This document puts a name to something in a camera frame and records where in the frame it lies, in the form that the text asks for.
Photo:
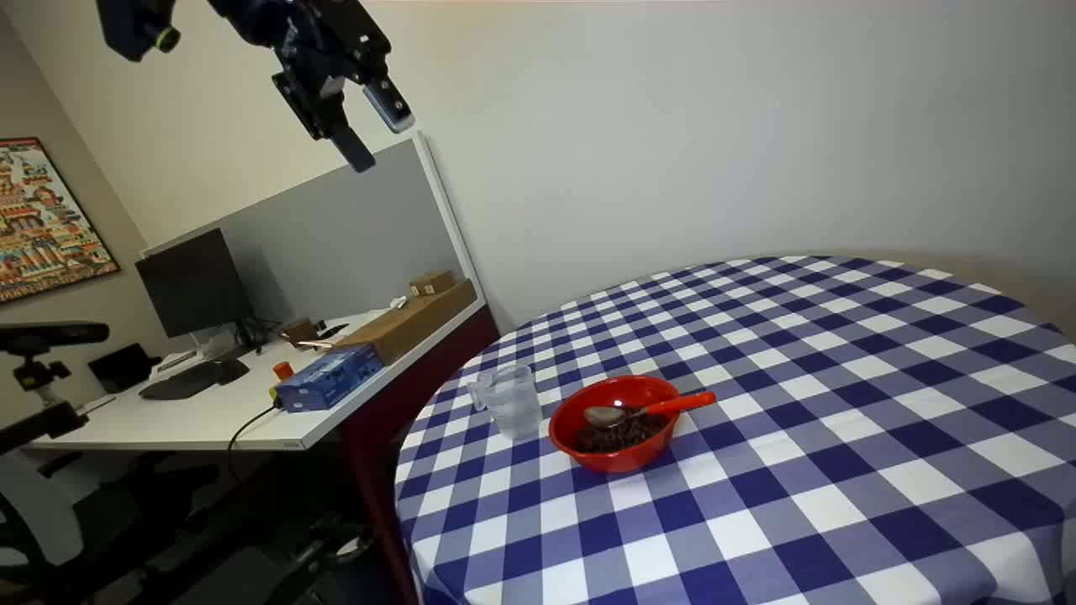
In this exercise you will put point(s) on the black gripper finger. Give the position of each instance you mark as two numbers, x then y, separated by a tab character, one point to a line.
391	105
356	147

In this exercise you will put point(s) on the long brown cardboard box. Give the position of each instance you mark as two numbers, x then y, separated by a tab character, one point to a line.
410	321

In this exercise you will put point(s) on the blue box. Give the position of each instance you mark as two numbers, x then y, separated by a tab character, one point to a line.
330	377

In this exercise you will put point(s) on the black camera on stand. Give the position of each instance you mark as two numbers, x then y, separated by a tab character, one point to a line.
53	335

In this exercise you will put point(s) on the dark brown bowl contents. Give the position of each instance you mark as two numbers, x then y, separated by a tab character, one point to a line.
624	434

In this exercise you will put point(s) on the red plastic bowl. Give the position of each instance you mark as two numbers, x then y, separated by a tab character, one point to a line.
610	458

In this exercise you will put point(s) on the dark red desk cabinet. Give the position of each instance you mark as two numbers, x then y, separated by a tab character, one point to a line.
389	426

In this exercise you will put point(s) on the blue white checked tablecloth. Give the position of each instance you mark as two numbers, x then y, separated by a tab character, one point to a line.
808	470

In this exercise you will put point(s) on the small black desk device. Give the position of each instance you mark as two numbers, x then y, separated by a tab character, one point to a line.
124	368

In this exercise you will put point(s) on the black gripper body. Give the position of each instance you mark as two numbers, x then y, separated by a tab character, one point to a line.
322	52

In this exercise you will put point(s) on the small orange desk object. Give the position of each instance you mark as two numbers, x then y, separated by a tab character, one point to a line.
284	371

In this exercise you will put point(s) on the clear glass cup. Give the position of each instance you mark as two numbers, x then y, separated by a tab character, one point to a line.
508	403

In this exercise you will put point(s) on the grey desk partition panel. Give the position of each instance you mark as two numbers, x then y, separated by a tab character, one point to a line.
339	236

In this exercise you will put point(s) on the black grey office chair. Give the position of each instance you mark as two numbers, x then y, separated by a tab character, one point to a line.
46	516

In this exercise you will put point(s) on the black keyboard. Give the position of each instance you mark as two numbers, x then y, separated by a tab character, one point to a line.
189	377

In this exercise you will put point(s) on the black computer monitor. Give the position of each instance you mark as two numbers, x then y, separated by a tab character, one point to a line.
193	279

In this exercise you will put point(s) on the framed colourful wall picture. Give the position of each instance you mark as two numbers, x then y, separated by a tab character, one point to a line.
40	219

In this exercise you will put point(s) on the white desk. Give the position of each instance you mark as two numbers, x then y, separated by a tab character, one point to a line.
179	420

